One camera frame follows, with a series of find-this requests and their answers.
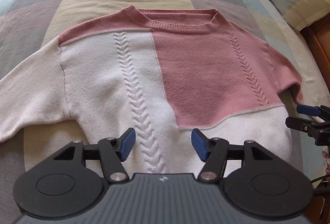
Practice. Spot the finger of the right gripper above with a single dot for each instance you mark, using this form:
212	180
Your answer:
321	111
318	131

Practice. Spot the wooden headboard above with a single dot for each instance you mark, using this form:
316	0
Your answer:
316	33

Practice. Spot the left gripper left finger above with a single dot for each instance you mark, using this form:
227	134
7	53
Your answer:
74	178

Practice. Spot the pink and white knit sweater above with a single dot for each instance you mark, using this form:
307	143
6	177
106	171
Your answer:
162	72

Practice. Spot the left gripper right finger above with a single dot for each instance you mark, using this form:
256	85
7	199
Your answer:
252	178

